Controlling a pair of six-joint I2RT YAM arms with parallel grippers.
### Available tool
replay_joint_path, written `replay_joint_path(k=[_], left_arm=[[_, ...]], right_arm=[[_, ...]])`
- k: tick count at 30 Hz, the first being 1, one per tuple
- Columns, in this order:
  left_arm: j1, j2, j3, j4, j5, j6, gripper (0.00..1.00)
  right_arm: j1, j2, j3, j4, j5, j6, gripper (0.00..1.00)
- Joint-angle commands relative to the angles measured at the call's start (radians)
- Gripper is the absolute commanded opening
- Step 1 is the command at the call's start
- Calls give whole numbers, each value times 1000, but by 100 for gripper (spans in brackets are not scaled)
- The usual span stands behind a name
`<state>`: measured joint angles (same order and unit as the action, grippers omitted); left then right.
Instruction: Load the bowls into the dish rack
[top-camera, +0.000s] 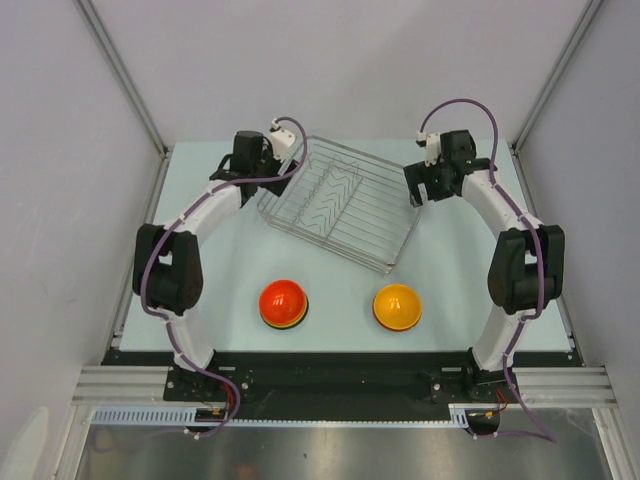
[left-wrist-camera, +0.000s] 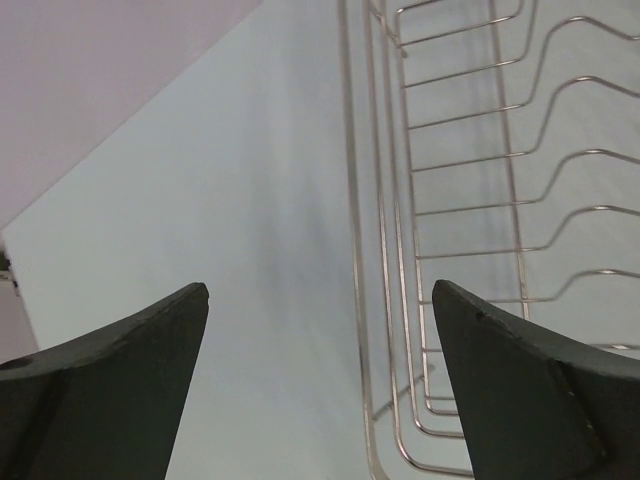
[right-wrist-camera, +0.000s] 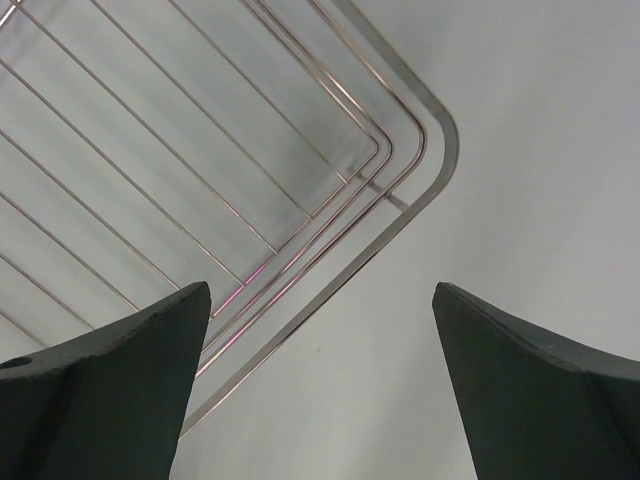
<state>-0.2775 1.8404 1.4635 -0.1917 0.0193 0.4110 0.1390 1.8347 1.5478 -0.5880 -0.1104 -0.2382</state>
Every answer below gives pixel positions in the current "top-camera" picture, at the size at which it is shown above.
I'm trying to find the wire dish rack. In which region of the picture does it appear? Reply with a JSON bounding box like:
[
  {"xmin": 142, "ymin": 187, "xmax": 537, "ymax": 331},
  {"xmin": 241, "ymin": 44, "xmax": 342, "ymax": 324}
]
[{"xmin": 257, "ymin": 136, "xmax": 421, "ymax": 274}]

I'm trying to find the red-orange bowl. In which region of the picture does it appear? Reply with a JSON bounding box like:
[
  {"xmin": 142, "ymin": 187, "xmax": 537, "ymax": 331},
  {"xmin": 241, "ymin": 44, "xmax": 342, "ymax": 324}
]
[{"xmin": 258, "ymin": 279, "xmax": 308, "ymax": 314}]

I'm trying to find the yellow-green bowl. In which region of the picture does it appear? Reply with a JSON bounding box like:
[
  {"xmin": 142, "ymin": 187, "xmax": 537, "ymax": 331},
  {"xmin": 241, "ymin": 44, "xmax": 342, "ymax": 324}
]
[{"xmin": 260, "ymin": 311, "xmax": 307, "ymax": 330}]

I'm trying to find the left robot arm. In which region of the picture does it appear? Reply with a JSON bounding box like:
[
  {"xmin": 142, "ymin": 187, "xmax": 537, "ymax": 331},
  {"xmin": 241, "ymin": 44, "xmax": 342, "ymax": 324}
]
[{"xmin": 132, "ymin": 122, "xmax": 303, "ymax": 400}]

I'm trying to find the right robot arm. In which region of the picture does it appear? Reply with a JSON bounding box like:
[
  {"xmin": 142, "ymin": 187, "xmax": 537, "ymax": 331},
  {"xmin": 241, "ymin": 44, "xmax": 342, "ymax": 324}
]
[{"xmin": 403, "ymin": 130, "xmax": 565, "ymax": 401}]

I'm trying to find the orange-yellow bowl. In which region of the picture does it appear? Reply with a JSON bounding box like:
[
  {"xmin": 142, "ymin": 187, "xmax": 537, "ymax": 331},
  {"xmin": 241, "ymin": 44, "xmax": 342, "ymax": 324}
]
[{"xmin": 372, "ymin": 284, "xmax": 423, "ymax": 317}]

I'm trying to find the blue white patterned bowl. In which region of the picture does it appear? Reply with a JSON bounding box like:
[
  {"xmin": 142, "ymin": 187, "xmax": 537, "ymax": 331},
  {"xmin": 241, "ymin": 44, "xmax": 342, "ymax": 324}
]
[{"xmin": 263, "ymin": 318, "xmax": 304, "ymax": 330}]

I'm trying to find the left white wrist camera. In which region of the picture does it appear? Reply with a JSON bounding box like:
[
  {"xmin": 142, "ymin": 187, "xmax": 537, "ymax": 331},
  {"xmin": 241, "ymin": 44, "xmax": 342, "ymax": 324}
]
[{"xmin": 269, "ymin": 119, "xmax": 296, "ymax": 162}]

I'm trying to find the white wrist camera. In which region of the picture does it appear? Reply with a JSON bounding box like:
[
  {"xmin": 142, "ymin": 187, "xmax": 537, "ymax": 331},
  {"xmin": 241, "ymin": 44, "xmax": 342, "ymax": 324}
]
[
  {"xmin": 416, "ymin": 131, "xmax": 441, "ymax": 167},
  {"xmin": 269, "ymin": 119, "xmax": 296, "ymax": 162}
]

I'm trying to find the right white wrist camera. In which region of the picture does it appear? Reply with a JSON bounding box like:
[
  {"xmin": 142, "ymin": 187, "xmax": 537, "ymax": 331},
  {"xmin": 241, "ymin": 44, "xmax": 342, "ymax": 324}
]
[{"xmin": 416, "ymin": 131, "xmax": 441, "ymax": 167}]

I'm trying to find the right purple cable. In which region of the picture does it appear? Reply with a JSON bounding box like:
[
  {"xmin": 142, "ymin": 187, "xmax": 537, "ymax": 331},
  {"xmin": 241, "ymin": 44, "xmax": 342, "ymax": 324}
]
[{"xmin": 418, "ymin": 98, "xmax": 559, "ymax": 444}]

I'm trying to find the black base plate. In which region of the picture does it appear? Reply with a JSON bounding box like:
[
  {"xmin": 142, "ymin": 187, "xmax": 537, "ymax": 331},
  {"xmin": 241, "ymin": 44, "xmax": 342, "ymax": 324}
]
[{"xmin": 102, "ymin": 349, "xmax": 557, "ymax": 442}]

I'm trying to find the aluminium frame rail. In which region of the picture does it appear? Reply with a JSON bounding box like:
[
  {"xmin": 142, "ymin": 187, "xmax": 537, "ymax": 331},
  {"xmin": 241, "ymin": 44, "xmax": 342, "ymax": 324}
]
[{"xmin": 72, "ymin": 366, "xmax": 617, "ymax": 409}]

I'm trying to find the white cable duct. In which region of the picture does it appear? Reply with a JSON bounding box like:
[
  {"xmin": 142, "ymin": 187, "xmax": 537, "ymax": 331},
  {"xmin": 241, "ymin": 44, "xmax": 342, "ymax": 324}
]
[{"xmin": 91, "ymin": 406, "xmax": 468, "ymax": 429}]

